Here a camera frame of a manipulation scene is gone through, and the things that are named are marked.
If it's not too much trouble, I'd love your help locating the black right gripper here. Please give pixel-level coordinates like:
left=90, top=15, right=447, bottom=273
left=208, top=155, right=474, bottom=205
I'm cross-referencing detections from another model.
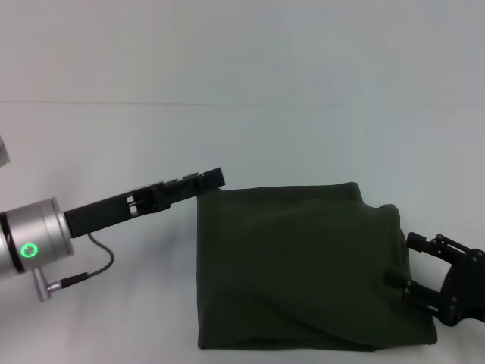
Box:
left=384, top=231, right=485, bottom=328

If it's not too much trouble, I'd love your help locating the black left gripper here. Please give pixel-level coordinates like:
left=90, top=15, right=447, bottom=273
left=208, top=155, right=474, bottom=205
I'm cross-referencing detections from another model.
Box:
left=63, top=166, right=226, bottom=240

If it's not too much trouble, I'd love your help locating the dark green t-shirt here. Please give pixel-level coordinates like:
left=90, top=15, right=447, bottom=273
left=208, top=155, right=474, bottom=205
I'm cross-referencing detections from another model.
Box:
left=196, top=181, right=439, bottom=352

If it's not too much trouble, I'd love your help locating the dark left arm cable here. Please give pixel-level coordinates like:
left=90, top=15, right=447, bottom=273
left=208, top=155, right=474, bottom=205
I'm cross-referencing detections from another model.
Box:
left=59, top=233, right=115, bottom=286

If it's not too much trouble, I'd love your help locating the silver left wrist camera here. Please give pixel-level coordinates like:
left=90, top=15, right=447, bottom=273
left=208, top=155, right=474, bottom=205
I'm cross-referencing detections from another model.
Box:
left=0, top=134, right=11, bottom=168

